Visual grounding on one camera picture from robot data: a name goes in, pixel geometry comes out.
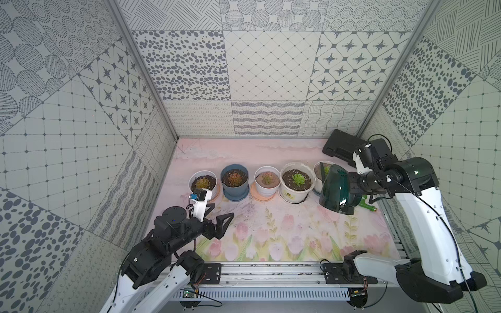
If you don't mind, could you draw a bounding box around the blue-grey pot red succulent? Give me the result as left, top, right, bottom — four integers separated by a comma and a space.
220, 164, 250, 202

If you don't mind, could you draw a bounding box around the green hose nozzle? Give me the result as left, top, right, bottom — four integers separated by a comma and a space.
359, 195, 378, 212

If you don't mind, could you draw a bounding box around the dark green watering can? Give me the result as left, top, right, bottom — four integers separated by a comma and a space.
319, 164, 362, 215

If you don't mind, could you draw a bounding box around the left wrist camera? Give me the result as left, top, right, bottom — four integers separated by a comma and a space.
189, 189, 213, 222

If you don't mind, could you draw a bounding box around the white pot pink succulent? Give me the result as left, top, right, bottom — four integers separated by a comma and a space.
250, 166, 281, 202

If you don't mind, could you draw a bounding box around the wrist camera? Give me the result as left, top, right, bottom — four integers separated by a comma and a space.
352, 143, 374, 175
189, 189, 213, 222

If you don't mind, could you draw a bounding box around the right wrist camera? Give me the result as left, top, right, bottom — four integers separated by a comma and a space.
352, 143, 374, 175

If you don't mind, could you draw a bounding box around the small circuit board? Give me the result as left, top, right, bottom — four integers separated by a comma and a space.
347, 288, 368, 309
180, 289, 200, 309

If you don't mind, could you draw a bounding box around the large white pot green succulent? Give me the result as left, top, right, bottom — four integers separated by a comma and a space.
279, 162, 317, 204

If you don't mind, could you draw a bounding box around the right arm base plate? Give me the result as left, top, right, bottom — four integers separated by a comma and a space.
319, 262, 378, 285

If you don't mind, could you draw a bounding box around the black plastic tool case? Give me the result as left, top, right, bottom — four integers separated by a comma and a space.
322, 129, 368, 168

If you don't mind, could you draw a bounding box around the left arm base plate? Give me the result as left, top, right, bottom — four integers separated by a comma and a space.
190, 263, 223, 285

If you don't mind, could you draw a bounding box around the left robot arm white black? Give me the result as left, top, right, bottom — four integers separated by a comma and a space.
101, 206, 234, 312

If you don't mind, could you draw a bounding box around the white pot bright green succulent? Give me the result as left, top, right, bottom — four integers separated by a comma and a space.
313, 161, 333, 195

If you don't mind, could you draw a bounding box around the aluminium mounting rail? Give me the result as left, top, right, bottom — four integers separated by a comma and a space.
113, 260, 425, 288

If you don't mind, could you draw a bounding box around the left small circuit board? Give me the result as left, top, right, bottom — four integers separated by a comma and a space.
180, 289, 200, 309

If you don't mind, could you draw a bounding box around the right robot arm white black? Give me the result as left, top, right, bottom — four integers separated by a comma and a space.
344, 153, 487, 304

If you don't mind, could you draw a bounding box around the white pot yellow-brown succulent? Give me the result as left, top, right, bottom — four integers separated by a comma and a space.
189, 170, 220, 203

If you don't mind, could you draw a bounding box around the right small circuit board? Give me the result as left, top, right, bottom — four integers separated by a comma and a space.
347, 288, 368, 309

